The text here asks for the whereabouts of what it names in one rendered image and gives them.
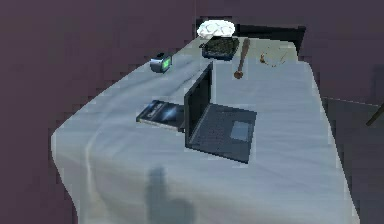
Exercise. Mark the dark blue book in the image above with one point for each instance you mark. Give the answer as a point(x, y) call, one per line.
point(163, 114)

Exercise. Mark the dark grey open laptop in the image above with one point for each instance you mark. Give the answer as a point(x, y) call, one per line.
point(220, 130)

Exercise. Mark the grey alarm clock green face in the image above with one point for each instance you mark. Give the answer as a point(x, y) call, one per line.
point(162, 63)

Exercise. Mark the dark blue tray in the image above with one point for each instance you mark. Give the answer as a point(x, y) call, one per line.
point(220, 47)

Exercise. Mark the brown wooden baseball bat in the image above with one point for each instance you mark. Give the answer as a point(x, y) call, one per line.
point(242, 57)

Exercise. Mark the bed with pale blue cover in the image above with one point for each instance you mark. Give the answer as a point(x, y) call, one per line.
point(133, 173)

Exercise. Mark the white pillow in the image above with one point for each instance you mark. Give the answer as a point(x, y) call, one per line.
point(216, 28)

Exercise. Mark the brown wooden stick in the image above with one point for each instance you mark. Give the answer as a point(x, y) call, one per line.
point(375, 116)

